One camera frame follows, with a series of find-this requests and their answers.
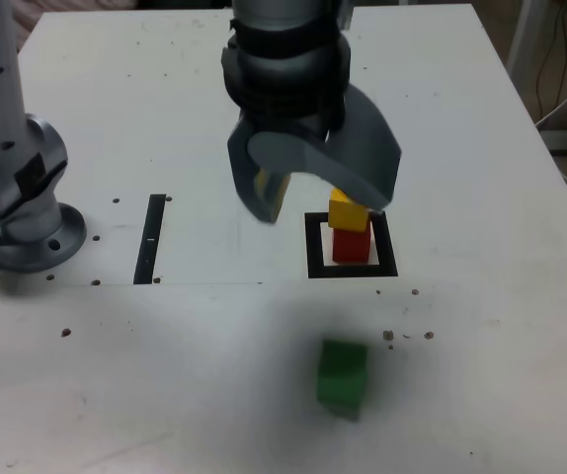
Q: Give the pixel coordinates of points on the black tape strip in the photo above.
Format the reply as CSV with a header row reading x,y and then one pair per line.
x,y
149,237

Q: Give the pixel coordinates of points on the grey box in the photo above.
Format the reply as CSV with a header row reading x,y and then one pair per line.
x,y
560,140

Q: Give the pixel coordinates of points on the red cube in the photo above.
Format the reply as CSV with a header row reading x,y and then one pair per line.
x,y
350,247

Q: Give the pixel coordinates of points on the green cube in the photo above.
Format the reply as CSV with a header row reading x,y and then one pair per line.
x,y
340,380

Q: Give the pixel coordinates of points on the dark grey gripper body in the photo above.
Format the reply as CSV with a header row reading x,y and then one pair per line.
x,y
283,94

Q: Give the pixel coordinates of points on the yellow cube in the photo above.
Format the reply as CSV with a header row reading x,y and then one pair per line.
x,y
345,214

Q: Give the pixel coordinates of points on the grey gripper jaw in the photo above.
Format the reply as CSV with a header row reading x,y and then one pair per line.
x,y
241,173
362,158

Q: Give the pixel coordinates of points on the white frame post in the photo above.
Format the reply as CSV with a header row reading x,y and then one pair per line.
x,y
520,34

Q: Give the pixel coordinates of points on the pink striped cloth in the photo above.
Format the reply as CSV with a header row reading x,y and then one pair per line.
x,y
26,20

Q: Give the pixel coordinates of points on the black tape square outline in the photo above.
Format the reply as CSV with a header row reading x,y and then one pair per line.
x,y
313,247

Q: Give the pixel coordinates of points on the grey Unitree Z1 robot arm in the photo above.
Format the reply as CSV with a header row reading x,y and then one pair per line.
x,y
2,123

